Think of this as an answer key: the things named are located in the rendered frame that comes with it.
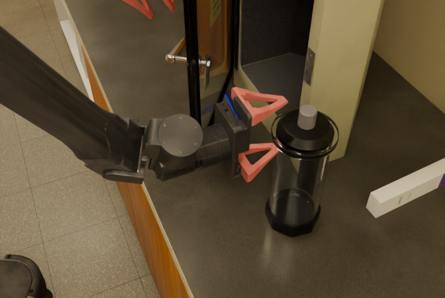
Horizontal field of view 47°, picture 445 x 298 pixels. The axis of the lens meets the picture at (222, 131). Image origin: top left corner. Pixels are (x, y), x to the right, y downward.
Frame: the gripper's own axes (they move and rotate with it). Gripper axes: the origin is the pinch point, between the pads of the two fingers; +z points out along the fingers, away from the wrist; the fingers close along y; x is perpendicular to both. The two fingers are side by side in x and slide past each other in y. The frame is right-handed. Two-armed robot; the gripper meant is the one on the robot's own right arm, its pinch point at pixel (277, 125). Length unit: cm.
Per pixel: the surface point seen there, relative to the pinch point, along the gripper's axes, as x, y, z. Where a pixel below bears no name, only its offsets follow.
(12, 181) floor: 124, -121, -53
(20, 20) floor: 258, -120, -29
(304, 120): -0.8, 0.0, 4.3
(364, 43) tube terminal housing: 8.9, 3.7, 21.5
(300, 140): -2.6, -1.9, 2.7
